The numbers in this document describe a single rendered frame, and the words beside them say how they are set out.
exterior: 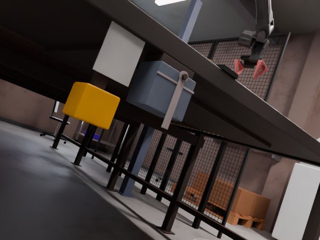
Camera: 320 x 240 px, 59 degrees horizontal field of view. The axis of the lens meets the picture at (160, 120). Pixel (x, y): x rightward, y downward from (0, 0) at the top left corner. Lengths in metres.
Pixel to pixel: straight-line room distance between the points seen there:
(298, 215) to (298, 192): 0.28
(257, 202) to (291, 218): 0.66
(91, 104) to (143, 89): 0.16
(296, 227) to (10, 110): 5.48
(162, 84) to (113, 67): 0.13
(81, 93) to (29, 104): 6.03
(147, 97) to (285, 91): 4.85
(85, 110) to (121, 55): 0.16
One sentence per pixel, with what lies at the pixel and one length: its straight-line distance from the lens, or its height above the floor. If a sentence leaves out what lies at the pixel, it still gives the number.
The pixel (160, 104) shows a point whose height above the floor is 0.73.
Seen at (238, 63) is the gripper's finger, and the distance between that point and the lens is 1.37.
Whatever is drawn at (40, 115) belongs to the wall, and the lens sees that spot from 6.75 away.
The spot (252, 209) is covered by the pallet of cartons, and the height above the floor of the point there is 0.26.
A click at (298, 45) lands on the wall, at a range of 5.83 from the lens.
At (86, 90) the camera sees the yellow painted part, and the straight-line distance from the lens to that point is 0.63.
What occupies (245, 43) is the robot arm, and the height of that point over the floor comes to 1.21.
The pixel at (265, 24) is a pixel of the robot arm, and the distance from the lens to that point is 1.33.
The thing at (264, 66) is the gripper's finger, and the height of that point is 1.11.
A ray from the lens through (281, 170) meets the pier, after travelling 4.92.
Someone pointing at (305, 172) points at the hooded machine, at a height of 0.97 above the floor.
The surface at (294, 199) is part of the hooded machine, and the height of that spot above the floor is 0.60.
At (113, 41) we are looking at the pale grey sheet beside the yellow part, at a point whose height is 0.81.
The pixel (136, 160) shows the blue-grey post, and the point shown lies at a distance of 3.18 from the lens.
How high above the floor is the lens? 0.63
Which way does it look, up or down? 5 degrees up
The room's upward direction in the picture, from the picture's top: 21 degrees clockwise
